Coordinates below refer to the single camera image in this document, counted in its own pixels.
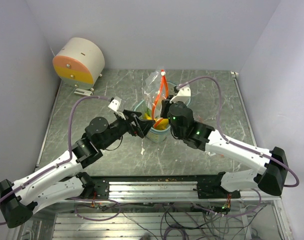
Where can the small white bracket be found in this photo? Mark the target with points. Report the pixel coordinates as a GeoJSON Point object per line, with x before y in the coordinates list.
{"type": "Point", "coordinates": [82, 92]}

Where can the light blue plastic basket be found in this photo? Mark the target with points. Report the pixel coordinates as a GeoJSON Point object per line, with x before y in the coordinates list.
{"type": "Point", "coordinates": [154, 135]}

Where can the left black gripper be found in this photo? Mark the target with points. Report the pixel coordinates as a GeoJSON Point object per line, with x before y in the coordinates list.
{"type": "Point", "coordinates": [142, 126]}

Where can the clear zip bag orange zipper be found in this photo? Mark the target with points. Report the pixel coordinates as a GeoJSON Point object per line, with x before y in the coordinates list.
{"type": "Point", "coordinates": [156, 89]}

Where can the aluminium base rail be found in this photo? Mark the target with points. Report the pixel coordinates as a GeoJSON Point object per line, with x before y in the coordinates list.
{"type": "Point", "coordinates": [120, 191]}

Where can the round cream drawer box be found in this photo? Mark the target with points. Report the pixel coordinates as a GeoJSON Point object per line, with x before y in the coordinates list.
{"type": "Point", "coordinates": [79, 63]}

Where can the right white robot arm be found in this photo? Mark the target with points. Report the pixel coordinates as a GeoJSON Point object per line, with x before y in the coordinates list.
{"type": "Point", "coordinates": [267, 168]}

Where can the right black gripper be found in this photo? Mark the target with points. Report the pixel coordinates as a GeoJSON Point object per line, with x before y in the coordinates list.
{"type": "Point", "coordinates": [166, 104]}

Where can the yellow toy banana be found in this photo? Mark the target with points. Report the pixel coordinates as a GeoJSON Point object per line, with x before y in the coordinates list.
{"type": "Point", "coordinates": [161, 124]}

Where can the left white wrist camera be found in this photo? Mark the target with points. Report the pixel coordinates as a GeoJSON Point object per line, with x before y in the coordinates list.
{"type": "Point", "coordinates": [117, 106]}

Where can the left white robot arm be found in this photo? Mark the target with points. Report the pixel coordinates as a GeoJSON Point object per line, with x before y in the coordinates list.
{"type": "Point", "coordinates": [64, 177]}

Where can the white corner clip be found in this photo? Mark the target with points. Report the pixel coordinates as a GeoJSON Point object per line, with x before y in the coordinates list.
{"type": "Point", "coordinates": [235, 74]}

